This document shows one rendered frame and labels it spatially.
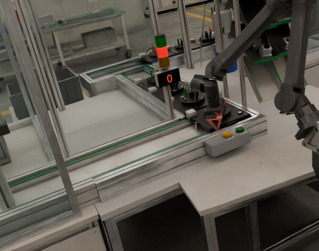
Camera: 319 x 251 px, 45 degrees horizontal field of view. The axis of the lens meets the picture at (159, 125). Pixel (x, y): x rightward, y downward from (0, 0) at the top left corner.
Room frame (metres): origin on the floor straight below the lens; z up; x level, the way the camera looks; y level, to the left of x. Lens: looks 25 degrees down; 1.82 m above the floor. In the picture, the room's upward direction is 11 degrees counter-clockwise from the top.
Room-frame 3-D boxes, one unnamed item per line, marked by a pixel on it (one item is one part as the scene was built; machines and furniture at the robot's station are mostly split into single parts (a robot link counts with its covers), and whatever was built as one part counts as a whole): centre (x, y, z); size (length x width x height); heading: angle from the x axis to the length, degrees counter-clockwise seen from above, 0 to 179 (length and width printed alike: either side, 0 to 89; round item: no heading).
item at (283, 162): (1.64, -0.45, 0.84); 0.90 x 0.70 x 0.03; 103
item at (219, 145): (1.57, -0.30, 0.93); 0.21 x 0.07 x 0.06; 111
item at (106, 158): (1.71, -0.01, 0.91); 0.84 x 0.28 x 0.10; 111
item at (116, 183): (1.56, -0.10, 0.91); 0.89 x 0.06 x 0.11; 111
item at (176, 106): (2.04, -0.21, 1.01); 0.24 x 0.24 x 0.13; 21
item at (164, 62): (1.84, -0.08, 1.28); 0.05 x 0.05 x 0.05
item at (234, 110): (1.80, -0.30, 0.96); 0.24 x 0.24 x 0.02; 21
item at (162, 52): (1.84, -0.08, 1.33); 0.05 x 0.05 x 0.05
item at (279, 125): (2.21, -0.15, 0.84); 1.50 x 1.41 x 0.03; 111
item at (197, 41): (3.32, -0.55, 1.01); 0.24 x 0.24 x 0.13; 21
